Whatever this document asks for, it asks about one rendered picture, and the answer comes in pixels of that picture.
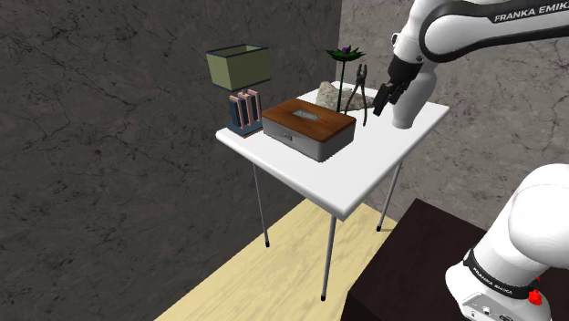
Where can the green stemmed purple flower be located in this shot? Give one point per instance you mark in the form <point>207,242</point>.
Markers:
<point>345,54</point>

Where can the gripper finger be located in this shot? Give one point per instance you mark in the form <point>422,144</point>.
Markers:
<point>398,93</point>
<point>381,101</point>

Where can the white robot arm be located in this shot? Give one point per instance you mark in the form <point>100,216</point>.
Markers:
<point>529,231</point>

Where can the black pliers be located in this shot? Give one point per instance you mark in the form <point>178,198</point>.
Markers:
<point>363,89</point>

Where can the white table with metal legs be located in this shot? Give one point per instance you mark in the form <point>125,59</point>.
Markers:
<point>355,173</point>

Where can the grey box with wooden lid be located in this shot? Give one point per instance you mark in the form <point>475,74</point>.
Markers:
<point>306,126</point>

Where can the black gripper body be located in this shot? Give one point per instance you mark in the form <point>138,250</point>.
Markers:
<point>403,71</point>

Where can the table lamp with green shade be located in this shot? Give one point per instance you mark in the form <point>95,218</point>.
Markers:
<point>240,66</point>

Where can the grey rock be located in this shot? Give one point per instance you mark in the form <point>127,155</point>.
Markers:
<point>328,95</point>

